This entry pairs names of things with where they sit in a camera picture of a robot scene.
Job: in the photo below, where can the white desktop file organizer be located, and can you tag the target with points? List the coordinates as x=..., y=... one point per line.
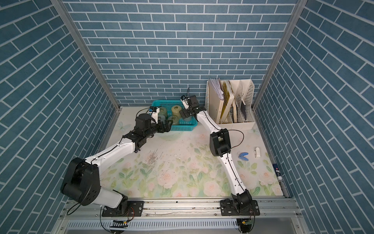
x=240, y=116

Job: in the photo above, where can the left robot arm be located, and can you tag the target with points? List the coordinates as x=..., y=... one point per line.
x=81, y=182

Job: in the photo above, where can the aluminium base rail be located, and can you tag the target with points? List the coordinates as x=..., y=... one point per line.
x=271, y=215

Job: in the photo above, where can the floral table mat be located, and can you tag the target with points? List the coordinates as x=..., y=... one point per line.
x=180, y=164

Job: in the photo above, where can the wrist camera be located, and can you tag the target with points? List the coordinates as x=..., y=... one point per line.
x=186, y=101
x=155, y=112

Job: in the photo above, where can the teal plastic basket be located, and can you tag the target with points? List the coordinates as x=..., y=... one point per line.
x=182, y=125

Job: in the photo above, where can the white small device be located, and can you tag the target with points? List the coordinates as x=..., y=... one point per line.
x=257, y=152

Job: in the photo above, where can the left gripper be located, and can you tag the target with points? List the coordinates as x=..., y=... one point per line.
x=167, y=128

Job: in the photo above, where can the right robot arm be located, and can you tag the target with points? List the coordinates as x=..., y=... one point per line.
x=220, y=147

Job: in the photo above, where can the green tea canister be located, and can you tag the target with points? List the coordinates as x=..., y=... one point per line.
x=174, y=120
x=163, y=111

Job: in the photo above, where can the papers in organizer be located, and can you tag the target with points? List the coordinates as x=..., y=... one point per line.
x=215, y=84

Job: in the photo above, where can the dark marker pen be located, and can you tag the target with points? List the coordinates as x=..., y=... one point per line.
x=277, y=172

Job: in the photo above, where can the yellow tea canister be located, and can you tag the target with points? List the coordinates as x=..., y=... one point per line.
x=176, y=111

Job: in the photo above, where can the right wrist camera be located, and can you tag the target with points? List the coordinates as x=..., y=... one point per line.
x=186, y=101

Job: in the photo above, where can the blue plastic clip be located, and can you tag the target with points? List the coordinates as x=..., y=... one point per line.
x=243, y=156

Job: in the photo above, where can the yellow book in organizer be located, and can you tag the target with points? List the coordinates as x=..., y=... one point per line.
x=228, y=100

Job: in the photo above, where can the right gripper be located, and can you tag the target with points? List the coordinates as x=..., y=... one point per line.
x=185, y=112

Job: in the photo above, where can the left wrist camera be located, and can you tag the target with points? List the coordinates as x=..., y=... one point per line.
x=155, y=112

